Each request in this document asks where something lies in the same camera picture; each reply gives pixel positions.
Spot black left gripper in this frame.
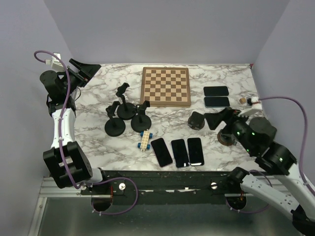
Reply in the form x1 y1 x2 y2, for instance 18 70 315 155
62 59 100 96

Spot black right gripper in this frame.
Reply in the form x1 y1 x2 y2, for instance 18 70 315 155
203 105 255 153

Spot teal phone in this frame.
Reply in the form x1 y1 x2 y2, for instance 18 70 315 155
204 97 230 108

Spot black phone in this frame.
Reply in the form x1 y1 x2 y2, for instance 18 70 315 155
188 138 204 166
203 86 229 97

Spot blue phone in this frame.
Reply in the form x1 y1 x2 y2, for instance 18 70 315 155
171 139 190 168

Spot black round phone stand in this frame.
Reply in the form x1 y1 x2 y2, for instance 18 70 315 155
116 83 136 120

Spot pink phone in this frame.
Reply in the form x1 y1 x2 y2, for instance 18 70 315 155
151 138 173 167

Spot black stand for pink phone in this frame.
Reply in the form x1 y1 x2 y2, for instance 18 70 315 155
104 101 126 137

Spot black stand with blue phone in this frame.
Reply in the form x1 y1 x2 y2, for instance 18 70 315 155
131 100 152 133

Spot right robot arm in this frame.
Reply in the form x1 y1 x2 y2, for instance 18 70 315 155
204 107 315 236

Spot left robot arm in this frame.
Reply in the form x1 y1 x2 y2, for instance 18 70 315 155
40 59 109 194

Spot brown base phone stand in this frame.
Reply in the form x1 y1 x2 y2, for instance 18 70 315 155
217 129 237 146

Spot wooden chessboard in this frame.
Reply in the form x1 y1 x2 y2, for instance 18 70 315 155
140 67 191 107

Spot blue white toy block car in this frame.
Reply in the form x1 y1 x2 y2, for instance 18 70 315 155
137 130 153 151

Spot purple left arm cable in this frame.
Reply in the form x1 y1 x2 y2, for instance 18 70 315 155
33 50 139 217

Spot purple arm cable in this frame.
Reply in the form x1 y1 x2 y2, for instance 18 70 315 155
33 50 139 217
226 96 315 214

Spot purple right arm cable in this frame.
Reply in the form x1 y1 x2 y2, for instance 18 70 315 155
226 96 315 214

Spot black mounting rail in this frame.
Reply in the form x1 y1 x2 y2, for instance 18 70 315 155
77 171 241 205

